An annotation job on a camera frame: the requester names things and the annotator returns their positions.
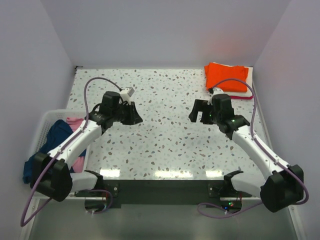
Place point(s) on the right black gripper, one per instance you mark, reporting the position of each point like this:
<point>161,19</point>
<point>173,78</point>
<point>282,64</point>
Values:
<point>199,105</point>

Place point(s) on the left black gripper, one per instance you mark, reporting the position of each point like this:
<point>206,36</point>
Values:
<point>134,118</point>

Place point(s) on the orange t-shirt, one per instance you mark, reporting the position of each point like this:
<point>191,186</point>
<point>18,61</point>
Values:
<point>216,73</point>

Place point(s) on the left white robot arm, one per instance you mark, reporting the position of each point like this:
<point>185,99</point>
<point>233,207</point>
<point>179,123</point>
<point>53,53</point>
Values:
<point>51,175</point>

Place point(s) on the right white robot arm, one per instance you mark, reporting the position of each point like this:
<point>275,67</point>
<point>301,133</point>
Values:
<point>284,183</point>

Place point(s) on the folded pink t-shirt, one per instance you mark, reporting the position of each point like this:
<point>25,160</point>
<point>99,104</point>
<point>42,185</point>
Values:
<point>241,97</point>

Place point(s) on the folded cream t-shirt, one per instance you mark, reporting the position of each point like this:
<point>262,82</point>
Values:
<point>249,81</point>

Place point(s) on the navy blue t-shirt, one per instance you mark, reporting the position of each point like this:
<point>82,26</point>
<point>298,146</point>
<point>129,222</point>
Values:
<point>56,135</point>

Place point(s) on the light pink t-shirt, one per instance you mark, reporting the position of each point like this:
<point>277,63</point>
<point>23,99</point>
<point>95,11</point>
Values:
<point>74,123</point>

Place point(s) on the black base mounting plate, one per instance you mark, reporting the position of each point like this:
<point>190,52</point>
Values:
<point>164,192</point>

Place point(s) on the white plastic laundry basket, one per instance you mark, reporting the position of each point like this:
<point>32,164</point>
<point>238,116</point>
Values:
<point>48,120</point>

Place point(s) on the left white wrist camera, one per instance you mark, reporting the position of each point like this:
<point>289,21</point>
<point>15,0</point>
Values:
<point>126,93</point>

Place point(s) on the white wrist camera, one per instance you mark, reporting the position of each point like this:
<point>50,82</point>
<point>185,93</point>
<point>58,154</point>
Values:
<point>126,93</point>
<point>215,91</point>

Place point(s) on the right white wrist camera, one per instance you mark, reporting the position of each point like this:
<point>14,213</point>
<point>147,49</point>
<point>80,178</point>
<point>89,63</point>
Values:
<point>215,91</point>

